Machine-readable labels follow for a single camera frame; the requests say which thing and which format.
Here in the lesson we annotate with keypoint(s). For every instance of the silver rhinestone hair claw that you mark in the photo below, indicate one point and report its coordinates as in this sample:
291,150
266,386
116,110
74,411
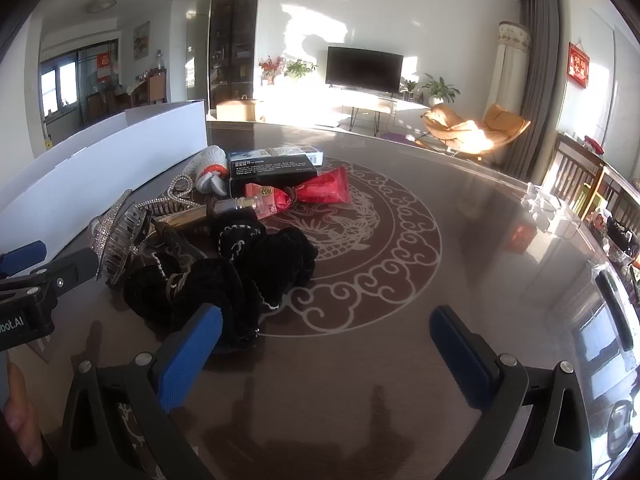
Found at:
117,240

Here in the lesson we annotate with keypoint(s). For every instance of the round ceiling lamp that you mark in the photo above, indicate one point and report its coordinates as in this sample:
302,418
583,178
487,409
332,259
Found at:
101,5

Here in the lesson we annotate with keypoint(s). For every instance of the framed wall painting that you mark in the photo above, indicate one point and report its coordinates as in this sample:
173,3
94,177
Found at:
141,39

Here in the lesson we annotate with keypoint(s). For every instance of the wooden dining chair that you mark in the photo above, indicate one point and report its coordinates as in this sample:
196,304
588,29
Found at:
157,85

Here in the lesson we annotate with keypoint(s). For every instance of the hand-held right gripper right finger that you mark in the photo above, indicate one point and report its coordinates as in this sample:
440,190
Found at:
457,355

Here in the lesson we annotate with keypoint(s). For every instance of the green leafy plant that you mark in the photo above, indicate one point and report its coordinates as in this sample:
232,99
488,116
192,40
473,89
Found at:
300,67

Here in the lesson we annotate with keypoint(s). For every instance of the red wall hanging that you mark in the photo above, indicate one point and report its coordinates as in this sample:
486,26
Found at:
578,65

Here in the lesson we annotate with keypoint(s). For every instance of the black velvet scrunchie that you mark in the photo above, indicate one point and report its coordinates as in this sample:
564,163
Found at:
165,295

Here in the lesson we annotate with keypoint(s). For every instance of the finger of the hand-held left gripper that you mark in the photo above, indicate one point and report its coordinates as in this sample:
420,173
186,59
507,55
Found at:
22,257
70,267

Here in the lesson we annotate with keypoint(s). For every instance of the red door poster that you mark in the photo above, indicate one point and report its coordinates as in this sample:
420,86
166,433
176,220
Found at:
104,66

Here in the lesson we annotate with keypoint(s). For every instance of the covered standing air conditioner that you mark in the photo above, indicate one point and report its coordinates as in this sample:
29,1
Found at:
510,70

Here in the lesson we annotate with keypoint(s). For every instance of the white and blue box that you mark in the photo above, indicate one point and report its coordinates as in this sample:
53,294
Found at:
300,152

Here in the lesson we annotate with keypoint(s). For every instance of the dark glass cabinet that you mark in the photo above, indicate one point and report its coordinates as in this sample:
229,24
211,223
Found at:
232,35

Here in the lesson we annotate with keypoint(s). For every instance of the black television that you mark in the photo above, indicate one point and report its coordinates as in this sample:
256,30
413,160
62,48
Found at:
364,70

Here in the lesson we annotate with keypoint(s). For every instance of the brown patterned desktop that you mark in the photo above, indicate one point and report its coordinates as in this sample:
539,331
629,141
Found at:
400,285

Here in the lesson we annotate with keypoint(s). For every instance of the white board panel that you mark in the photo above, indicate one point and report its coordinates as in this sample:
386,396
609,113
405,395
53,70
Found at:
100,170

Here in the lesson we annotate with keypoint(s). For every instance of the person's left hand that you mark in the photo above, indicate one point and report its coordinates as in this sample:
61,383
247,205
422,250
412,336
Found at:
17,405

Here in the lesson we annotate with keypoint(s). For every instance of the clear plastic box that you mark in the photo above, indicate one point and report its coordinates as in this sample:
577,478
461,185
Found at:
550,210

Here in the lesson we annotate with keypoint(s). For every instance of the red flower bouquet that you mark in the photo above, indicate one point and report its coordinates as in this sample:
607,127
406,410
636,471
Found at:
270,66

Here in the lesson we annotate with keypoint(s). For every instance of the white knit glove orange stripe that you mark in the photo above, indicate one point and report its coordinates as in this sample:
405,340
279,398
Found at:
207,162

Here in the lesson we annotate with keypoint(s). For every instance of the small green potted plant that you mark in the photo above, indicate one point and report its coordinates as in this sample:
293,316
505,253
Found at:
409,87

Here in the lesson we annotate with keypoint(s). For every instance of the black cardboard box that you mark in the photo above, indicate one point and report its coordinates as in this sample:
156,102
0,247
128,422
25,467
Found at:
270,175

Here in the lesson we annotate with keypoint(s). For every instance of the wooden slatted chair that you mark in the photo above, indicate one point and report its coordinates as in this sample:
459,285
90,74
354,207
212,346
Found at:
575,170

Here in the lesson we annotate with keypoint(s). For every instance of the large green potted plant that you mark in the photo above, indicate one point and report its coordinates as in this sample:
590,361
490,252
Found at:
440,87

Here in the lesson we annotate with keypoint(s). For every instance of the gold rhinestone hair clip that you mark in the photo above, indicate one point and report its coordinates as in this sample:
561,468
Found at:
172,204

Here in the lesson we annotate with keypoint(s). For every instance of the red tube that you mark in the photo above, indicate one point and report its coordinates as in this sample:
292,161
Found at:
322,185

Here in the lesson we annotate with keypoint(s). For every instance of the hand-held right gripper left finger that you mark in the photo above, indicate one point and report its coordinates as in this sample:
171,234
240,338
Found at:
192,355

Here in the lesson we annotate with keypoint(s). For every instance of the orange lounge chair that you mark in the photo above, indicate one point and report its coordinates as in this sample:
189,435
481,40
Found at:
507,122
450,125

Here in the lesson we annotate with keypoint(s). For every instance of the black scrunchie white trim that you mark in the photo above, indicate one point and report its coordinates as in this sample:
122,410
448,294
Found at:
280,260

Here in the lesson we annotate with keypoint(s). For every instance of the white television stand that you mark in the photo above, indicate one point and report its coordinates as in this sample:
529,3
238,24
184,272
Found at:
370,105

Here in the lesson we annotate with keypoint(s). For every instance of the grey curtain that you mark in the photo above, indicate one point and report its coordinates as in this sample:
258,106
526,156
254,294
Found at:
540,60

